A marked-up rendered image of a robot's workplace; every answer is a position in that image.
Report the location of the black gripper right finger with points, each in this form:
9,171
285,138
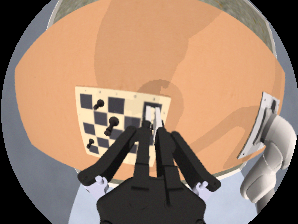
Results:
195,174

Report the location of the black chess piece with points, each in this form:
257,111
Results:
114,122

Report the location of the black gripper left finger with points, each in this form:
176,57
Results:
95,178

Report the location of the cream and black chessboard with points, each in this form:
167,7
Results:
128,107

